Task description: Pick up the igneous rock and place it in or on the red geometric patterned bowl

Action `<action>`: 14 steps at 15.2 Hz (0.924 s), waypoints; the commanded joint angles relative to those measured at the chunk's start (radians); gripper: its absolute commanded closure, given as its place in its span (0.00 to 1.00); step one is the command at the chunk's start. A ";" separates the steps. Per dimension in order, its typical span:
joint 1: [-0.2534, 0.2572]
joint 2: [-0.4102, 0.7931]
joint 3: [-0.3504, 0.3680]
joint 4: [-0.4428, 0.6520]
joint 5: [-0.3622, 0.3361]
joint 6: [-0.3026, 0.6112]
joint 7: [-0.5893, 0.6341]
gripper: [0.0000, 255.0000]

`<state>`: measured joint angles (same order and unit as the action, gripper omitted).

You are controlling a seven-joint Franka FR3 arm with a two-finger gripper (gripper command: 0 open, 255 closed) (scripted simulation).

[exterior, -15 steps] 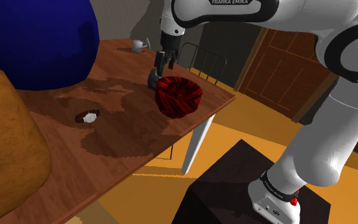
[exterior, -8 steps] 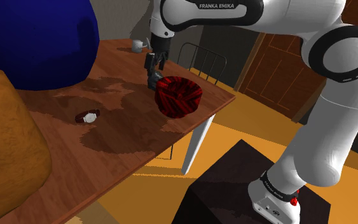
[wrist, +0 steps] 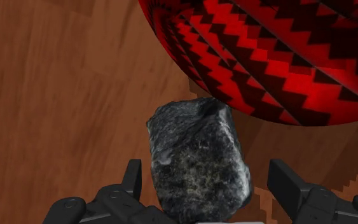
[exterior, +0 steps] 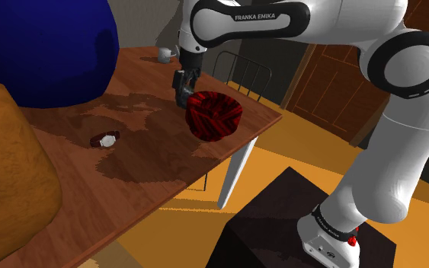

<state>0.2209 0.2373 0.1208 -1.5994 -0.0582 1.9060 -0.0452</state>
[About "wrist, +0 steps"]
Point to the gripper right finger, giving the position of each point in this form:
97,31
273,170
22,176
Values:
312,198

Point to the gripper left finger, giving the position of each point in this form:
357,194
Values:
116,201

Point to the dark grey speckled rock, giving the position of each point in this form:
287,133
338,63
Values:
197,161

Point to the red black zigzag patterned bowl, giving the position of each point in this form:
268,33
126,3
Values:
278,56

